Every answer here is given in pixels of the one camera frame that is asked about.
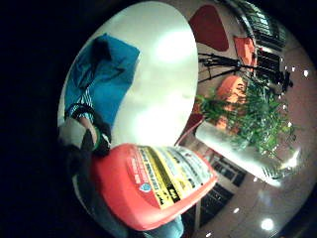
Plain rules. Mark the red bottle with yellow label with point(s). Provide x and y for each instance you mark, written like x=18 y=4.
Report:
x=132 y=188

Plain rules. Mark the the person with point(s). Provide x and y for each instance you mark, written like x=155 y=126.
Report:
x=109 y=76

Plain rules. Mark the white planter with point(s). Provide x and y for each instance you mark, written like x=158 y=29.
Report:
x=228 y=148

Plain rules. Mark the orange chair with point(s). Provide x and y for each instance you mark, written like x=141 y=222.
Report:
x=231 y=87
x=245 y=49

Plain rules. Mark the black tripod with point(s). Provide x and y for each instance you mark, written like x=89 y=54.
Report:
x=231 y=62

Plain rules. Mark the red rounded rug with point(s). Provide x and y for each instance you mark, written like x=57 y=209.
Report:
x=208 y=28

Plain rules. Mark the green leafy plant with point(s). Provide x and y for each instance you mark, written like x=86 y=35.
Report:
x=261 y=115

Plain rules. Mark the round ceiling lamp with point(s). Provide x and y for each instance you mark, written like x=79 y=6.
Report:
x=267 y=224

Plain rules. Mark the dark window frame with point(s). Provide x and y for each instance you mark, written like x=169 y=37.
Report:
x=229 y=170

